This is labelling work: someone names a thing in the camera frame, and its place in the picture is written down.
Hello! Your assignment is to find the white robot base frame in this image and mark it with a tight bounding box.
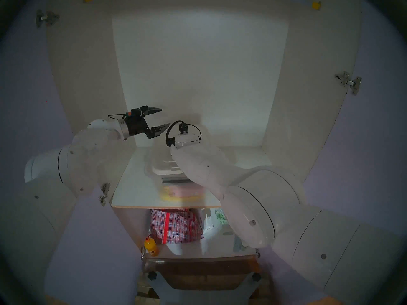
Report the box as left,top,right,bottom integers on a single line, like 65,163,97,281
140,276,274,305

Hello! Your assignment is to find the orange bottle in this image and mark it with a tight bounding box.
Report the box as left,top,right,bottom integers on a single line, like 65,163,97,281
144,236,159,256

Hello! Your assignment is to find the white cabinet shelf board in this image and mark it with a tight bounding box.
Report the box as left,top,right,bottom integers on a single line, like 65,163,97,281
141,225,258,259
111,146,292,209

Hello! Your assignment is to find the brown wooden panel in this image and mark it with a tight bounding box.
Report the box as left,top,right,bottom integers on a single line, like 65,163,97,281
148,260,264,290

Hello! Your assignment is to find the red plaid woven bag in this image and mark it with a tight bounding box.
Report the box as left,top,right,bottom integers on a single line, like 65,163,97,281
149,208,204,244

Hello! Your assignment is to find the white plastic bin lid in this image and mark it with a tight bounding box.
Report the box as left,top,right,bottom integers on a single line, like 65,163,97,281
151,158,187,178

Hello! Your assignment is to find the light pink cloth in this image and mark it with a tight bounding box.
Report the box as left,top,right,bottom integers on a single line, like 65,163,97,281
167,185,205,197

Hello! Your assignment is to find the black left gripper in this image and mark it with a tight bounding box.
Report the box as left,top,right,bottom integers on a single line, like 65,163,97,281
123,107,171,139

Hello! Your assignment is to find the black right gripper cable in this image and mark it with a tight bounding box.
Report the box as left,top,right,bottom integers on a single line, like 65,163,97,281
165,120,202,148

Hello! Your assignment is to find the cream open wardrobe cabinet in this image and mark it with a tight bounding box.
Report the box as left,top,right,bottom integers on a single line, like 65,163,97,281
45,0,363,260

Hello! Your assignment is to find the steel cabinet door hinge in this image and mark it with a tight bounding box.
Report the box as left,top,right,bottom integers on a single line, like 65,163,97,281
99,182,111,206
36,10,59,29
335,71,362,96

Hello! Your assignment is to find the lavender cabinet door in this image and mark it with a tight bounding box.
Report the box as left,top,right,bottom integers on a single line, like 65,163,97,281
264,0,407,305
0,0,143,305

